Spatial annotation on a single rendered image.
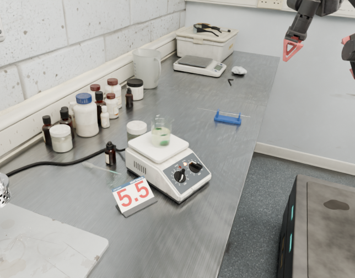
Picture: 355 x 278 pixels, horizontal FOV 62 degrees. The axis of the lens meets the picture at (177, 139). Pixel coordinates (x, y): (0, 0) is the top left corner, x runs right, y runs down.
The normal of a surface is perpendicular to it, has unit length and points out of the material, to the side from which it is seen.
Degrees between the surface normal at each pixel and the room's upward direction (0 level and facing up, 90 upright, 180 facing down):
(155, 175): 90
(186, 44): 93
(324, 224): 0
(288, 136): 90
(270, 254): 0
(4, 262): 0
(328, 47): 90
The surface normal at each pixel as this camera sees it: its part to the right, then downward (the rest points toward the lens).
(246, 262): 0.06, -0.86
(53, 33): 0.93, 0.22
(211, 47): -0.40, 0.50
